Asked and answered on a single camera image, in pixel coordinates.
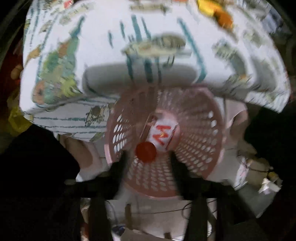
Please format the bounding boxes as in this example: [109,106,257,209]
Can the pink plastic stool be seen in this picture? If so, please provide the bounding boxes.
[60,135,105,181]
[222,98,250,149]

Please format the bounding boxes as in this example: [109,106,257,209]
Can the pink perforated plastic basket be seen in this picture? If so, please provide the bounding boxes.
[104,85,226,200]

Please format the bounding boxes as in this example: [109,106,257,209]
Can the dark cloth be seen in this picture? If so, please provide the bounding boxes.
[0,126,80,241]

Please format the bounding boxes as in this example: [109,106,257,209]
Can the crumpled white paper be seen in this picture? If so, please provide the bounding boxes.
[258,177,282,194]

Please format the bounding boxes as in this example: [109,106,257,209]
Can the red round bottle cap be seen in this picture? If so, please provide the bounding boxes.
[135,142,156,163]

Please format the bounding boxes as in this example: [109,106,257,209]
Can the yellow orange snack wrapper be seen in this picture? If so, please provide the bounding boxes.
[196,0,234,29]

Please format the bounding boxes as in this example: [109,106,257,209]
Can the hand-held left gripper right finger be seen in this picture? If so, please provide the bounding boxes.
[170,153,250,241]

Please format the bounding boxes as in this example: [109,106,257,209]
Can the white printed tablecloth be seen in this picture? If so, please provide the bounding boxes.
[20,0,290,142]

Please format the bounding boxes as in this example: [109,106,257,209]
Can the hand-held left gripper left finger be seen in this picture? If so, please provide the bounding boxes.
[62,149,130,241]

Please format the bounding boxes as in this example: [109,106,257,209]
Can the red plastic bowl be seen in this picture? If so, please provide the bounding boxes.
[0,52,22,98]

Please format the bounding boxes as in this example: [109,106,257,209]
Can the yellow plastic bag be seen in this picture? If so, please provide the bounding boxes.
[8,91,33,137]

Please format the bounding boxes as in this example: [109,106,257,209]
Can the thin black cable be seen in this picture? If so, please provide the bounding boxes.
[139,200,219,219]

